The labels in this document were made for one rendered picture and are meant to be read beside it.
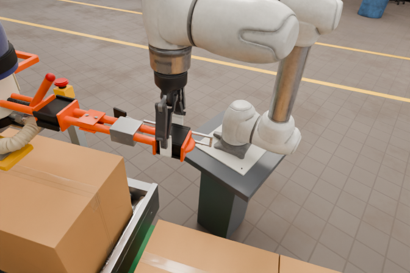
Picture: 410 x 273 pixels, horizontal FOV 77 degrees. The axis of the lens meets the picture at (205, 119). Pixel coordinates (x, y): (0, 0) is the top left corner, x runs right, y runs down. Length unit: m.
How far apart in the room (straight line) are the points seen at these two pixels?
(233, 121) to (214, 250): 0.60
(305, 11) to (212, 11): 0.54
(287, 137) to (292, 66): 0.36
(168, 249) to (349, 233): 1.44
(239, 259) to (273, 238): 0.77
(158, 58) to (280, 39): 0.24
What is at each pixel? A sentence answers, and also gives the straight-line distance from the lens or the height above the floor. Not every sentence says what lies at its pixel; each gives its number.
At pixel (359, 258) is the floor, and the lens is 2.25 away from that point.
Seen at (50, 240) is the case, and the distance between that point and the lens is 0.97.
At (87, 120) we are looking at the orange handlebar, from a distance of 0.78.
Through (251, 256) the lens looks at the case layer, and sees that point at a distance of 1.35.
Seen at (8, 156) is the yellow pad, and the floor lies 1.17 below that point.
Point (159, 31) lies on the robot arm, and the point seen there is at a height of 1.57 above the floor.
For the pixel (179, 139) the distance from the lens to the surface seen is 0.67.
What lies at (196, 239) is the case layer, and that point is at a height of 0.54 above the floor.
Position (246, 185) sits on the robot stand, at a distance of 1.30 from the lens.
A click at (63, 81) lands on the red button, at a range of 1.55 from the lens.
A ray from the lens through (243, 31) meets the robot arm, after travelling 0.42.
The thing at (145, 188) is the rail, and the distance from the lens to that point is 1.46.
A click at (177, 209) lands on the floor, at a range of 2.09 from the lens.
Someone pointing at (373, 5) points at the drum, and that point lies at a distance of 8.95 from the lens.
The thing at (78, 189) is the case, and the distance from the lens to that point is 1.06.
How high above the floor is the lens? 1.73
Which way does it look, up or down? 36 degrees down
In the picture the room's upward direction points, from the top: 5 degrees clockwise
